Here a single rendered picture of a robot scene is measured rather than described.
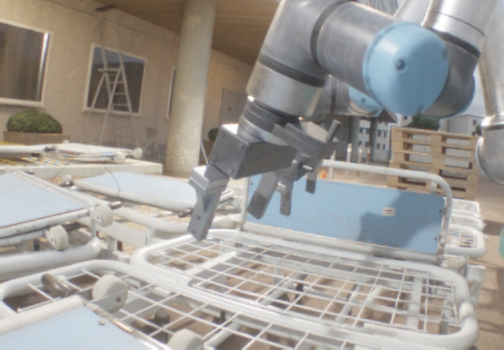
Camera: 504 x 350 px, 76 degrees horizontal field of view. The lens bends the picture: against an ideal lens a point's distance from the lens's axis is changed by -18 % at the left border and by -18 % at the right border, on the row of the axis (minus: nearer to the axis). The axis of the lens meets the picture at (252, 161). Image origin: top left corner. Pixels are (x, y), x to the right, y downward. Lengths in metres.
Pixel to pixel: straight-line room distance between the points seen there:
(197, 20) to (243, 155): 6.73
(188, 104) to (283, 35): 6.44
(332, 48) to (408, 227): 0.94
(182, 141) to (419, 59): 6.57
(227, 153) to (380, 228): 0.88
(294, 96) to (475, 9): 0.25
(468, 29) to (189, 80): 6.55
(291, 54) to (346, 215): 0.91
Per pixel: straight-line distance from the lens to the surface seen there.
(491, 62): 1.03
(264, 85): 0.46
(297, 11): 0.44
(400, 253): 1.29
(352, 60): 0.38
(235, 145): 0.46
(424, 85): 0.39
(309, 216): 1.33
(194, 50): 7.00
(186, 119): 6.85
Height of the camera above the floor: 0.83
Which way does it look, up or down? 4 degrees down
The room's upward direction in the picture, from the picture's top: 6 degrees clockwise
